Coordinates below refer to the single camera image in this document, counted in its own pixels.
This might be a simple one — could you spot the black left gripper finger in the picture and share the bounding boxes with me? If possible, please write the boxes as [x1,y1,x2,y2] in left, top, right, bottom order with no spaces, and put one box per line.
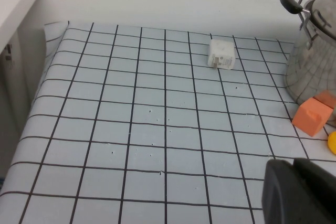
[261,157,336,224]

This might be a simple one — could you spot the steel lid with black knob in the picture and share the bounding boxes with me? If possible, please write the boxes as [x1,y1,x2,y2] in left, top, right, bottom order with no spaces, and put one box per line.
[306,0,336,37]

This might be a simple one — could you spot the yellow rubber duck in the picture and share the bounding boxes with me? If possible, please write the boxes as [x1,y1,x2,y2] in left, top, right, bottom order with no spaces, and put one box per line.
[327,131,336,154]

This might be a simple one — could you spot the orange foam cube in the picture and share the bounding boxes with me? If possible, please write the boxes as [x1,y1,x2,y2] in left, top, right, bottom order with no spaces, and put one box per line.
[291,97,333,137]

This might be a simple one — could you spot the white black grid tablecloth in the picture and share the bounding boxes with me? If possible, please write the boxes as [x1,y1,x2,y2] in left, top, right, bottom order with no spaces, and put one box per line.
[0,20,336,224]

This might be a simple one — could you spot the white power adapter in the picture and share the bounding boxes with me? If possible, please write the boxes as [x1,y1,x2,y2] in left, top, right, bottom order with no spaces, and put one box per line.
[207,39,236,70]

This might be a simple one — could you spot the white side cabinet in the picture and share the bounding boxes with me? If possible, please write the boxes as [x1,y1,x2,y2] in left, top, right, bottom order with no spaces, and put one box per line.
[0,0,44,51]

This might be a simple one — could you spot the stainless steel pot black handles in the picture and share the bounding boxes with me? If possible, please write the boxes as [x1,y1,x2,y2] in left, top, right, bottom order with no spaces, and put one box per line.
[279,0,336,105]

